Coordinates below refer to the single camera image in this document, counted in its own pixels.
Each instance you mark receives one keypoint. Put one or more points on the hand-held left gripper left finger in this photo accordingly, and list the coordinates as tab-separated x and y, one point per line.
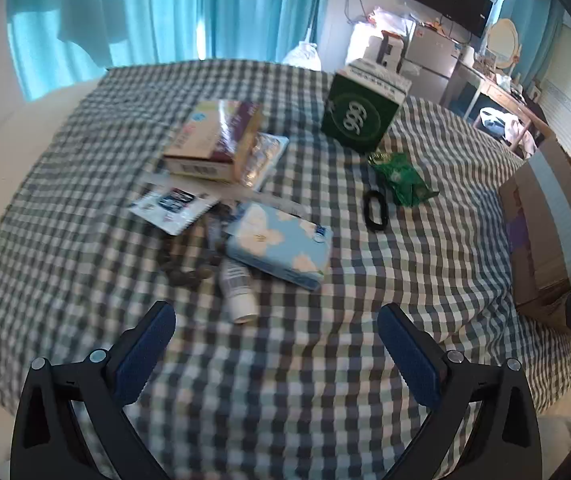
145	350

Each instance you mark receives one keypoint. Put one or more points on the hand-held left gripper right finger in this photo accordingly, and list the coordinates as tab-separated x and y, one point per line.
410	355

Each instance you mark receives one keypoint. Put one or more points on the cardboard box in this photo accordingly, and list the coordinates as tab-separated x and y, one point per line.
540	240

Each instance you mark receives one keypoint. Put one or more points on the checked cloth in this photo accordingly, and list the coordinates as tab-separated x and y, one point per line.
315	360

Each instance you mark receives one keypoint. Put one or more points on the white tube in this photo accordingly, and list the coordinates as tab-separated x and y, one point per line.
238	295

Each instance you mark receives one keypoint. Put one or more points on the white printed sachet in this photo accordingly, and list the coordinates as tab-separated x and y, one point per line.
165	215

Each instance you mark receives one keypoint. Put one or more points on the blue floral tissue pack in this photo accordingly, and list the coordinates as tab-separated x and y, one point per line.
280	245

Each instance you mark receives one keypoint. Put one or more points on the green snack packet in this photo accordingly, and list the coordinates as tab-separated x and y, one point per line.
403	180

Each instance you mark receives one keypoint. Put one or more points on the beige and maroon medicine box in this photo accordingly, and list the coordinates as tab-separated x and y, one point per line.
205	135

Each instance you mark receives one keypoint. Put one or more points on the silver blister pack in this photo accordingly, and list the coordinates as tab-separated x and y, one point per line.
265	155

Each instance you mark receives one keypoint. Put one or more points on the cream mattress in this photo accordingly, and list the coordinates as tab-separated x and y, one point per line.
15	160

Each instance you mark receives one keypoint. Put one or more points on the green carton box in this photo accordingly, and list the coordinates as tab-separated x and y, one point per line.
360	115

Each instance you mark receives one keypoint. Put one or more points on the wooden desk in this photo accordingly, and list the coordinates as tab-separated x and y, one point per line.
500	95

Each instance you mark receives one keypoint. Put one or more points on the round table mirror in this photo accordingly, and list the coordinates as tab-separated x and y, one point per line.
503	40

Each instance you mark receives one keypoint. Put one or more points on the silver fridge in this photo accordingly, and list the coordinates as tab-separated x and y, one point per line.
430	55

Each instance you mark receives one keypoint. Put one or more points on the white suitcase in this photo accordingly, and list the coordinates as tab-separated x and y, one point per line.
380	50

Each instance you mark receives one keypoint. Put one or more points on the teal curtain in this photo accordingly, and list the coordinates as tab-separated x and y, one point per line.
530	20
165	10

